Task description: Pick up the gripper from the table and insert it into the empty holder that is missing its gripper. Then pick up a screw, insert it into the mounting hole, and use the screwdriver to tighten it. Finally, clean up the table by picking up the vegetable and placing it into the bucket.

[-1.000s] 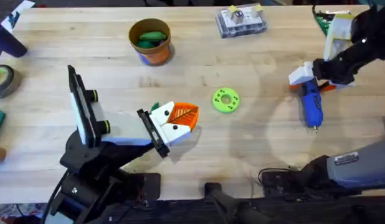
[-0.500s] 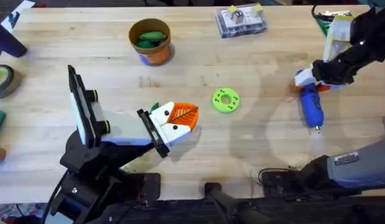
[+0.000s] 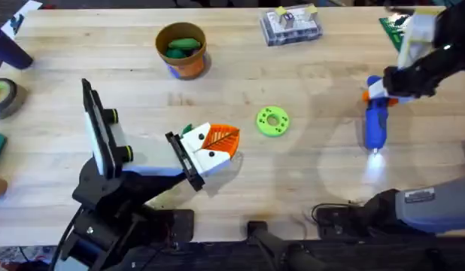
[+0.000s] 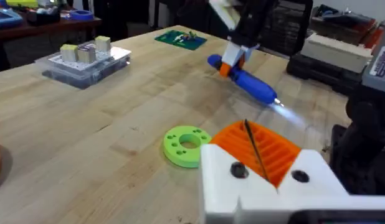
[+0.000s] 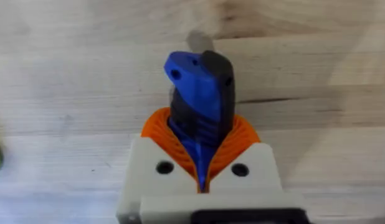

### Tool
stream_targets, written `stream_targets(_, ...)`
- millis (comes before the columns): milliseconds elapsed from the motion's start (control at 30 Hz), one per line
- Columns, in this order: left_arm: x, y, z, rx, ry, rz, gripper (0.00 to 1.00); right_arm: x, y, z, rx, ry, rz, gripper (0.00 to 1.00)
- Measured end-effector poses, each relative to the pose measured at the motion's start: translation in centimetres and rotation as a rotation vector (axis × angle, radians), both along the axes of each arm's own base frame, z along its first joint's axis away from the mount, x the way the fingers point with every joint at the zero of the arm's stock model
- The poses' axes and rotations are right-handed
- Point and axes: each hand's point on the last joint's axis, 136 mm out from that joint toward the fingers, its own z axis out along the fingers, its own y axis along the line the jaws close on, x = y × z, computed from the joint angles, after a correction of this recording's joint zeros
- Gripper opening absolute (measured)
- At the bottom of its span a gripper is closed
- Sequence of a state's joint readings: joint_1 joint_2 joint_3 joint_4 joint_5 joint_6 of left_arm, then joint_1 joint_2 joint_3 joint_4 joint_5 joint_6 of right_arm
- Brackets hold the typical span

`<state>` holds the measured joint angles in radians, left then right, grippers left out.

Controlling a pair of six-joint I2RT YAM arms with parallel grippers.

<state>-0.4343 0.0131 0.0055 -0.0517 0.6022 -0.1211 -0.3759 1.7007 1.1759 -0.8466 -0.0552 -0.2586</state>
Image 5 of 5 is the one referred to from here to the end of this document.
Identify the white orange right gripper right finger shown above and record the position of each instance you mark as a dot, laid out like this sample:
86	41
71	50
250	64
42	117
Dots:
251	161

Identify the white orange right gripper left finger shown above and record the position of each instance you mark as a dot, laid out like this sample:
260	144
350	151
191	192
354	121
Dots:
155	161

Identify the blue electric screwdriver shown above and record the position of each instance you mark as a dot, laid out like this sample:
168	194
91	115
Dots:
203	102

